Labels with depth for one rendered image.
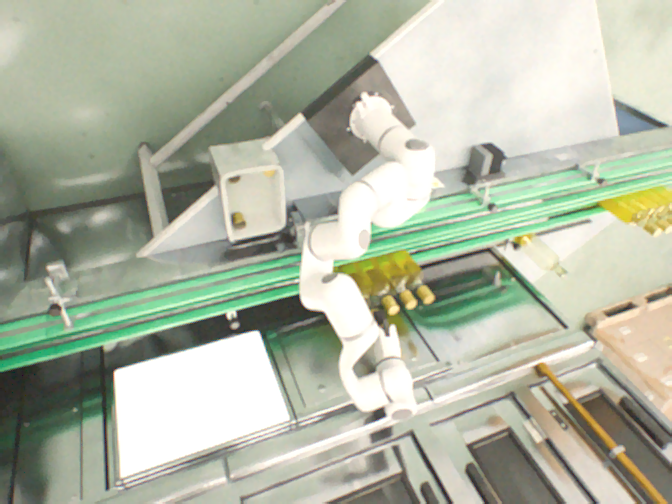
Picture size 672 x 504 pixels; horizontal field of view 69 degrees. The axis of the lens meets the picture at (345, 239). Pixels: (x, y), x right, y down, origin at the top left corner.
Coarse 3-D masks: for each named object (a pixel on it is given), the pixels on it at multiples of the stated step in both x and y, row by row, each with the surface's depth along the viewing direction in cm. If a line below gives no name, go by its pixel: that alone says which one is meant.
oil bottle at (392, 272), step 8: (376, 256) 152; (384, 256) 152; (384, 264) 149; (392, 264) 149; (384, 272) 147; (392, 272) 146; (400, 272) 147; (392, 280) 144; (400, 280) 144; (392, 288) 145
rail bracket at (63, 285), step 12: (48, 264) 123; (60, 264) 123; (60, 276) 123; (48, 288) 114; (60, 288) 127; (72, 288) 128; (60, 300) 117; (48, 312) 113; (60, 312) 114; (72, 324) 123
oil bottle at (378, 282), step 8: (360, 264) 149; (368, 264) 149; (376, 264) 150; (368, 272) 147; (376, 272) 147; (368, 280) 144; (376, 280) 144; (384, 280) 144; (376, 288) 142; (384, 288) 143; (376, 296) 143
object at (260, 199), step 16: (224, 176) 129; (256, 176) 141; (272, 176) 142; (224, 192) 131; (240, 192) 142; (256, 192) 144; (272, 192) 146; (224, 208) 135; (240, 208) 145; (256, 208) 147; (272, 208) 150; (256, 224) 146; (272, 224) 147
